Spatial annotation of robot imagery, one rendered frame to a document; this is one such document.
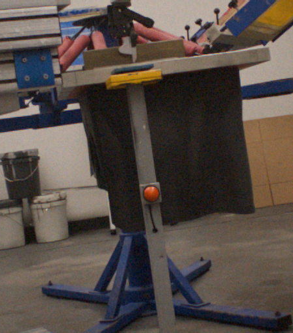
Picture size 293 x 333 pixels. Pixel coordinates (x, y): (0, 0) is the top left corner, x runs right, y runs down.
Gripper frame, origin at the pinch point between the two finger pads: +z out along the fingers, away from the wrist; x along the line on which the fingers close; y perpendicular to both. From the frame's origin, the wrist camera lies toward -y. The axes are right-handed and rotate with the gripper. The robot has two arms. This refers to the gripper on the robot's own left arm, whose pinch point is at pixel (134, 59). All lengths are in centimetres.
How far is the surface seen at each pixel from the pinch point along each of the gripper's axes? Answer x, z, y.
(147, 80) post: 89, 12, 9
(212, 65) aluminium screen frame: 66, 9, -12
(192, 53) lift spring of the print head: -52, -4, -31
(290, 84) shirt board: -38, 15, -67
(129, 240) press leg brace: -71, 72, 4
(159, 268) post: 85, 59, 12
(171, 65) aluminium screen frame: 66, 8, -1
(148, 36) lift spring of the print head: -60, -14, -15
